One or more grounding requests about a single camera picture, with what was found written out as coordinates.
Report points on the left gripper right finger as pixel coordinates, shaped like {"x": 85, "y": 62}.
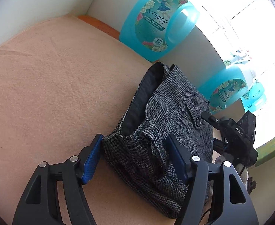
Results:
{"x": 231, "y": 203}

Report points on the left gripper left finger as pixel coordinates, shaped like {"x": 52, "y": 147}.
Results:
{"x": 39, "y": 203}

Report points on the grey houndstooth pants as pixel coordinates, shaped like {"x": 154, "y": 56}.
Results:
{"x": 165, "y": 102}

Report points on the gloved right hand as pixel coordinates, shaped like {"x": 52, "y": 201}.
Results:
{"x": 240, "y": 168}

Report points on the blue bottle on sill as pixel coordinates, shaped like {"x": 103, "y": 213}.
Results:
{"x": 254, "y": 98}

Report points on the middle blue detergent bottle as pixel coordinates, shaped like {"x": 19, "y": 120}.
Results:
{"x": 227, "y": 86}

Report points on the blue detergent bottle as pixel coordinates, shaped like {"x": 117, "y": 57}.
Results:
{"x": 227, "y": 86}
{"x": 155, "y": 27}

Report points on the left blue detergent bottle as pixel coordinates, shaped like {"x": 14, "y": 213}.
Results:
{"x": 155, "y": 27}

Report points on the landscape wall painting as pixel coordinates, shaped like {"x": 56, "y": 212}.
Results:
{"x": 265, "y": 152}

